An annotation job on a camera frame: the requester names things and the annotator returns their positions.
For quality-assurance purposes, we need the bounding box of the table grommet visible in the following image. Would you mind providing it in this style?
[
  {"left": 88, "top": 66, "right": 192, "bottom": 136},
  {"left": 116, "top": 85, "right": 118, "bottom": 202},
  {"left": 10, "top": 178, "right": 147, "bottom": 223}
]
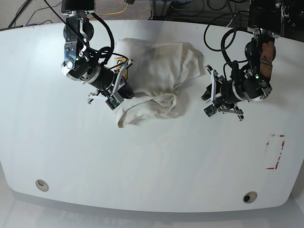
[
  {"left": 35, "top": 180, "right": 49, "bottom": 192},
  {"left": 243, "top": 191, "right": 257, "bottom": 204}
]

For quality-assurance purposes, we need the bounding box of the red tape rectangle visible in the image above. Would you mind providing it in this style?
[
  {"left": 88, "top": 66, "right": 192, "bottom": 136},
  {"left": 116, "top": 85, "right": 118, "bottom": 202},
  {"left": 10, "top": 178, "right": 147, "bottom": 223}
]
[{"left": 263, "top": 134, "right": 285, "bottom": 170}]

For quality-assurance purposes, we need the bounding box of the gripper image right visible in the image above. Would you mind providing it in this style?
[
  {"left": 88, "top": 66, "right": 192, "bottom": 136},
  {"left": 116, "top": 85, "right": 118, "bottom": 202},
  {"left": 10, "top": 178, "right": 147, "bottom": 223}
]
[{"left": 201, "top": 29, "right": 277, "bottom": 121}]

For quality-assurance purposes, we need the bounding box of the yellow cable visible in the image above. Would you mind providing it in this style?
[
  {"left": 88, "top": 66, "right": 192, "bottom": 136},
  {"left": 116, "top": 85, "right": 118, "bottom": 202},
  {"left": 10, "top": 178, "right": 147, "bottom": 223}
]
[{"left": 87, "top": 4, "right": 130, "bottom": 21}]

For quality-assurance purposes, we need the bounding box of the white t-shirt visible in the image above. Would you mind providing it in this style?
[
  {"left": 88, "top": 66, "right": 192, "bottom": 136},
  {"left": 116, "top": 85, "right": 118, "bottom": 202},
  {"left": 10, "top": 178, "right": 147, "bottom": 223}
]
[{"left": 114, "top": 38, "right": 205, "bottom": 128}]

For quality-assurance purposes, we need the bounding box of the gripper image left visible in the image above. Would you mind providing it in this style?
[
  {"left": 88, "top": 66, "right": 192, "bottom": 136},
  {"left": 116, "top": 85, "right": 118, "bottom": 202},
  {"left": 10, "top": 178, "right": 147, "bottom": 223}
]
[{"left": 62, "top": 14, "right": 135, "bottom": 110}]

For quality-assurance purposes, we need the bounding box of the right table grommet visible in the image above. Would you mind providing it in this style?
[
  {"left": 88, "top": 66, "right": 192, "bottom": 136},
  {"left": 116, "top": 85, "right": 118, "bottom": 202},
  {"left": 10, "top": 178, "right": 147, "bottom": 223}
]
[{"left": 243, "top": 191, "right": 257, "bottom": 204}]

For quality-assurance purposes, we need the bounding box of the left table grommet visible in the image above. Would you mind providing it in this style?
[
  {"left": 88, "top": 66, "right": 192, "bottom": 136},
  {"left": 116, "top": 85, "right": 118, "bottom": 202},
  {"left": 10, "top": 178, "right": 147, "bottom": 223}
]
[{"left": 35, "top": 180, "right": 49, "bottom": 192}]

